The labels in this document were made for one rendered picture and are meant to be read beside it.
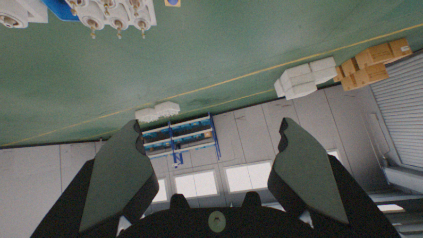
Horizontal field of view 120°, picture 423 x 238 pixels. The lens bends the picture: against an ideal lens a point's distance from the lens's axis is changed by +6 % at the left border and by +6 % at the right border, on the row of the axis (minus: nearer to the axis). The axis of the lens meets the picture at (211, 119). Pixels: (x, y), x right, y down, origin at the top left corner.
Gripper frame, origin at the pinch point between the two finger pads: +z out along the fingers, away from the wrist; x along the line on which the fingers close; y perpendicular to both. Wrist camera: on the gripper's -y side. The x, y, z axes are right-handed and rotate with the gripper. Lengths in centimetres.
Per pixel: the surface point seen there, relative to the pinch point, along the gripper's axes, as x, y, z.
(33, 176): -560, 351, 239
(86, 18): -61, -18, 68
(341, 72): 311, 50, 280
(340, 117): 501, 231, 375
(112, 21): -51, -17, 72
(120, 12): -46, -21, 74
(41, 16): -85, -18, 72
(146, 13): -34, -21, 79
